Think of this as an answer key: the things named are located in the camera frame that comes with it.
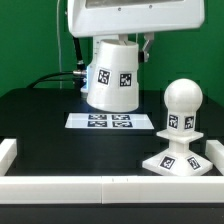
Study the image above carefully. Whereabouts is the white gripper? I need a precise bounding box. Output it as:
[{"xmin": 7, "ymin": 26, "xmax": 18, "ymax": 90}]
[{"xmin": 67, "ymin": 0, "xmax": 205, "ymax": 63}]

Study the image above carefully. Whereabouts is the white lamp shade cone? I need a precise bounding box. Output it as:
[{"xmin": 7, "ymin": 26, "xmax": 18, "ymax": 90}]
[{"xmin": 87, "ymin": 40, "xmax": 139, "ymax": 112}]

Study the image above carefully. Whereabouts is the white lamp bulb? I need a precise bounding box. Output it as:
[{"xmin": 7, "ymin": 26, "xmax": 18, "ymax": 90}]
[{"xmin": 164, "ymin": 79, "xmax": 203, "ymax": 136}]

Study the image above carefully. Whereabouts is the white lamp base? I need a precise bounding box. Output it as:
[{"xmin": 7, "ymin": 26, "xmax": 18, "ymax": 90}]
[{"xmin": 142, "ymin": 130, "xmax": 213, "ymax": 176}]

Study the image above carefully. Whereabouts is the fiducial marker sheet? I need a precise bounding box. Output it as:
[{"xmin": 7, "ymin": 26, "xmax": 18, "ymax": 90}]
[{"xmin": 65, "ymin": 113, "xmax": 154, "ymax": 130}]

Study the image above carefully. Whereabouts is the black cable hose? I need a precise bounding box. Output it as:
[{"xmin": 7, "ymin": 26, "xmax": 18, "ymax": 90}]
[{"xmin": 26, "ymin": 36, "xmax": 88, "ymax": 89}]

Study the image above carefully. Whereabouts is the thin white cable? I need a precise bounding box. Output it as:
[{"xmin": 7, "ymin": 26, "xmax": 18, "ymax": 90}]
[{"xmin": 56, "ymin": 0, "xmax": 64, "ymax": 90}]

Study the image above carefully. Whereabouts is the white right wall block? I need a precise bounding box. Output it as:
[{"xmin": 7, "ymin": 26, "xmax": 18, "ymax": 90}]
[{"xmin": 205, "ymin": 140, "xmax": 224, "ymax": 176}]

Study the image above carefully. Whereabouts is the white wall block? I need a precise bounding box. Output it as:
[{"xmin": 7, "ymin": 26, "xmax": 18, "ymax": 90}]
[
  {"xmin": 0, "ymin": 139, "xmax": 17, "ymax": 176},
  {"xmin": 205, "ymin": 140, "xmax": 224, "ymax": 176}
]

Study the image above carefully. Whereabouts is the white left wall block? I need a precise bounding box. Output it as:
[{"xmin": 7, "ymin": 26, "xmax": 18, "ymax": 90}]
[{"xmin": 0, "ymin": 139, "xmax": 17, "ymax": 176}]

